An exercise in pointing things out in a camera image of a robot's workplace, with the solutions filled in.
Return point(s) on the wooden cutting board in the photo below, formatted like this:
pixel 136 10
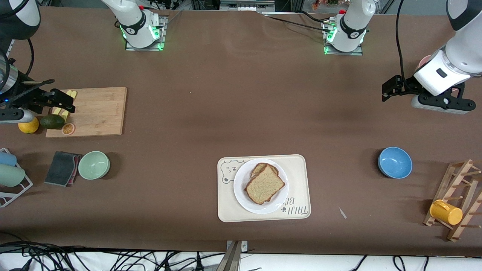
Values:
pixel 98 113

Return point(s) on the pale green cup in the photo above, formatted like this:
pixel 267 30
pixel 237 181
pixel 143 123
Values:
pixel 11 175

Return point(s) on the colourful flower bunch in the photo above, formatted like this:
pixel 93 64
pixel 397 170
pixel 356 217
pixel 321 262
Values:
pixel 325 3

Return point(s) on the beige bear print tray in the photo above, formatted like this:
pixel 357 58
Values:
pixel 297 169

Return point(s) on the orange slice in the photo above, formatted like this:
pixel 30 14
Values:
pixel 68 129

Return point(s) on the plain brown bread slice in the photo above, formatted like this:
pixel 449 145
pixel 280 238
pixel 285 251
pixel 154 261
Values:
pixel 265 186

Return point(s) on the yellow cup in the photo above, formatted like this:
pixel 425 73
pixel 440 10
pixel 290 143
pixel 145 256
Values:
pixel 446 213

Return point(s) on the dark green avocado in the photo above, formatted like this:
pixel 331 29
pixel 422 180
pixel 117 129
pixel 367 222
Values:
pixel 52 122

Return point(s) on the pale green bowl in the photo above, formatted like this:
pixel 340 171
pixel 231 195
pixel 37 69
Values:
pixel 94 165

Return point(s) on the dark grey folded cloth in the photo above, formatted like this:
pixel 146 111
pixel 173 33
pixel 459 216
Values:
pixel 60 168

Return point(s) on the orange-yellow lemon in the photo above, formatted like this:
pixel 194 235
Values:
pixel 30 127

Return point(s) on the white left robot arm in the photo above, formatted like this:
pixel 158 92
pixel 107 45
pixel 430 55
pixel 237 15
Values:
pixel 352 26

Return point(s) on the metal camera pole bracket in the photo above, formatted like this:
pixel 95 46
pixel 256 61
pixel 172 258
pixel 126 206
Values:
pixel 233 258

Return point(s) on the light blue cup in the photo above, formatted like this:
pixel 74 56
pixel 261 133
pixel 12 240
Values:
pixel 7 159

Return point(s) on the pink bowl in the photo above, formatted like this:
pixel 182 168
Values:
pixel 424 62

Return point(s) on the grey metal box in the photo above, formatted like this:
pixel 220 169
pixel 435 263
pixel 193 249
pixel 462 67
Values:
pixel 246 5

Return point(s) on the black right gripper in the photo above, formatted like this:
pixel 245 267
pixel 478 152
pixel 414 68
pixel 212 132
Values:
pixel 27 99

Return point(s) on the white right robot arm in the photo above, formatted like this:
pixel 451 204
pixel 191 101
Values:
pixel 137 28

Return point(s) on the small white paper scrap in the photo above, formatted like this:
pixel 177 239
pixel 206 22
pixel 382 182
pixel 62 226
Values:
pixel 342 212

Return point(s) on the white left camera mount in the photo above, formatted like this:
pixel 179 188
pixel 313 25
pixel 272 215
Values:
pixel 440 75

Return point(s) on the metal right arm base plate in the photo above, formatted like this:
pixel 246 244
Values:
pixel 145 49

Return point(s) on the white round plate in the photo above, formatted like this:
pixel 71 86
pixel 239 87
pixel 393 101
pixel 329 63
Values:
pixel 244 201

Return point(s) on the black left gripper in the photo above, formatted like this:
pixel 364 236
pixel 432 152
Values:
pixel 408 85

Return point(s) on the blue bowl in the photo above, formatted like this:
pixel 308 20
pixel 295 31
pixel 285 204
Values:
pixel 394 162

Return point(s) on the wooden cup rack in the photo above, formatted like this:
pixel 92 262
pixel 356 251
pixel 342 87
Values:
pixel 467 188

